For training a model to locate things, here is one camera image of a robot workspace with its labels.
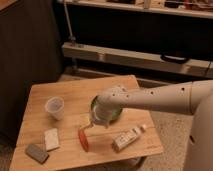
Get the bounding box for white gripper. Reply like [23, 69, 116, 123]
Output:
[78, 106, 114, 133]

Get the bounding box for red pepper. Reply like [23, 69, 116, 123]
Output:
[78, 129, 89, 152]

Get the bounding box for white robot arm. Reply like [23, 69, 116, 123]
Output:
[79, 80, 213, 171]

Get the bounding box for green bowl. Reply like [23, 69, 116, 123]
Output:
[90, 96, 122, 126]

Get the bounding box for wooden table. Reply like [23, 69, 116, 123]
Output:
[9, 75, 163, 171]

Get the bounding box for white tube bottle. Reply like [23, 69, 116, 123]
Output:
[112, 124, 147, 152]

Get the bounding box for white sponge block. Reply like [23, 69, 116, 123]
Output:
[44, 128, 60, 151]

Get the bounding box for grey rectangular block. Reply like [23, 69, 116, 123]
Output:
[25, 144, 49, 164]

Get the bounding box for metal shelf rack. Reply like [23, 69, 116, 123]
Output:
[55, 0, 213, 78]

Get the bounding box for black handle on shelf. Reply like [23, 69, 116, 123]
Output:
[160, 54, 190, 64]

